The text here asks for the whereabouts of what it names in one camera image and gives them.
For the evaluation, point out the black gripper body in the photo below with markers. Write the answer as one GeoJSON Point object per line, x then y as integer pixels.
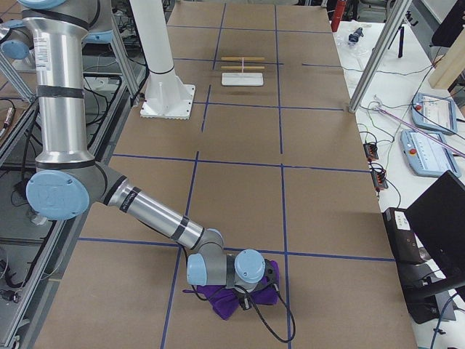
{"type": "Point", "coordinates": [243, 289]}

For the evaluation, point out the purple microfibre towel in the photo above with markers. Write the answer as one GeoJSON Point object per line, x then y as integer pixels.
{"type": "Point", "coordinates": [225, 302]}

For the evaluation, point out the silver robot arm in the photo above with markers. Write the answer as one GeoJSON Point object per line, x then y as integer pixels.
{"type": "Point", "coordinates": [68, 179]}

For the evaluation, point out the white rack base tray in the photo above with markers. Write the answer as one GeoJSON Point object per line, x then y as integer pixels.
{"type": "Point", "coordinates": [242, 80]}

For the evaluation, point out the lower wooden rack dowel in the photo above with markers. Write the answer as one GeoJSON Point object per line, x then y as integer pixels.
{"type": "Point", "coordinates": [242, 68]}

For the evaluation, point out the wooden rack dowel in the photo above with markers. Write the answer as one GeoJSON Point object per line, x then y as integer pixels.
{"type": "Point", "coordinates": [242, 68]}
{"type": "Point", "coordinates": [240, 59]}

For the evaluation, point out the upper wooden rack dowel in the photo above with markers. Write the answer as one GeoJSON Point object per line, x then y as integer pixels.
{"type": "Point", "coordinates": [240, 59]}

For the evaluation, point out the black computer box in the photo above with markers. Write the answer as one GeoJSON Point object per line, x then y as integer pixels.
{"type": "Point", "coordinates": [402, 239]}

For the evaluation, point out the near orange connector block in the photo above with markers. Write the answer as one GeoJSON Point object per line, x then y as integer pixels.
{"type": "Point", "coordinates": [379, 176]}

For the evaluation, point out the orange connector block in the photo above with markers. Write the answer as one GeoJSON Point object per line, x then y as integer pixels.
{"type": "Point", "coordinates": [370, 146]}
{"type": "Point", "coordinates": [379, 176]}

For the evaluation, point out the far orange connector block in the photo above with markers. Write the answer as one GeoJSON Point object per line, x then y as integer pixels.
{"type": "Point", "coordinates": [370, 146]}

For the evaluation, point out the black monitor with stand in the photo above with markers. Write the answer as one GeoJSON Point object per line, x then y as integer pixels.
{"type": "Point", "coordinates": [437, 219]}

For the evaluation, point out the near blue teach pendant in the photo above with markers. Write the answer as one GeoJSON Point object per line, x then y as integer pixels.
{"type": "Point", "coordinates": [426, 155]}

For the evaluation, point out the blue teach pendant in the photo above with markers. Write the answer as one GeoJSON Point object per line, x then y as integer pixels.
{"type": "Point", "coordinates": [426, 155]}
{"type": "Point", "coordinates": [434, 113]}

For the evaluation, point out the far blue teach pendant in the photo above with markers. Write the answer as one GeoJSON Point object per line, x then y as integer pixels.
{"type": "Point", "coordinates": [434, 113]}

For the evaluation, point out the dark blue folded umbrella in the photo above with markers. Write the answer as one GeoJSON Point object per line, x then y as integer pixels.
{"type": "Point", "coordinates": [354, 37]}

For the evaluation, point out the red bottle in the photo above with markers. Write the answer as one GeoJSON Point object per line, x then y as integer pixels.
{"type": "Point", "coordinates": [337, 15]}

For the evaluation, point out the wooden board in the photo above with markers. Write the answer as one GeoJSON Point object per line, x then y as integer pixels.
{"type": "Point", "coordinates": [450, 66]}

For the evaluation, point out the black mini tripod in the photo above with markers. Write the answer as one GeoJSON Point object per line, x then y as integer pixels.
{"type": "Point", "coordinates": [401, 34]}

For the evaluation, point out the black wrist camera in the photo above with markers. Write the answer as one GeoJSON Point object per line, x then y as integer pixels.
{"type": "Point", "coordinates": [245, 301]}

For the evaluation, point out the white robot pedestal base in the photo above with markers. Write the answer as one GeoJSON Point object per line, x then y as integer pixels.
{"type": "Point", "coordinates": [165, 95]}

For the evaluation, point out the aluminium frame post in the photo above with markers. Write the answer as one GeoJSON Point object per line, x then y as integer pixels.
{"type": "Point", "coordinates": [387, 35]}

